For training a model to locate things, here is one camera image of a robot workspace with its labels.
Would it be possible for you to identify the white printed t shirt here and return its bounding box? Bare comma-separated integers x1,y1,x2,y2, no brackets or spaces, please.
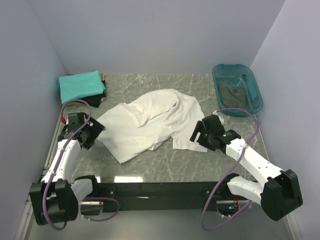
98,89,207,164

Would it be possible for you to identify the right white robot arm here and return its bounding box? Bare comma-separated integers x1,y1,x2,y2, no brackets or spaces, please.
190,115,303,221

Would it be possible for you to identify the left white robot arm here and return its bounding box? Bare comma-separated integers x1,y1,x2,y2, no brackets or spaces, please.
29,112,105,226

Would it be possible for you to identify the black folded t shirt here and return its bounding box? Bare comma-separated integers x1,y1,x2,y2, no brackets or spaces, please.
83,93,102,108

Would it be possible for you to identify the grey t shirt in bin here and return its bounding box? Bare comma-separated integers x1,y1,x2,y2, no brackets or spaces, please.
218,82,250,110

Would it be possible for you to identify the teal folded t shirt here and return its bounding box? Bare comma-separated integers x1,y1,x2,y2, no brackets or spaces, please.
59,70,104,104

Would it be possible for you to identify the teal plastic bin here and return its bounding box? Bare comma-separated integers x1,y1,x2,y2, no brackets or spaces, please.
212,64,263,116

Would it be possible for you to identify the black base beam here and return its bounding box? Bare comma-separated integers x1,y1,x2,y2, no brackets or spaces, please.
98,181,216,211

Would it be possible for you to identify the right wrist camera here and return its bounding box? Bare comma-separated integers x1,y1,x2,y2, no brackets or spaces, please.
212,110,225,125

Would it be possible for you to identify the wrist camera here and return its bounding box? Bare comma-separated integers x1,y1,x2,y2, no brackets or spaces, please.
60,116,68,125
212,110,225,125

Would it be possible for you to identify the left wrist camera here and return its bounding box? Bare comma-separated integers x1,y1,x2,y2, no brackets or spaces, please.
60,116,68,125

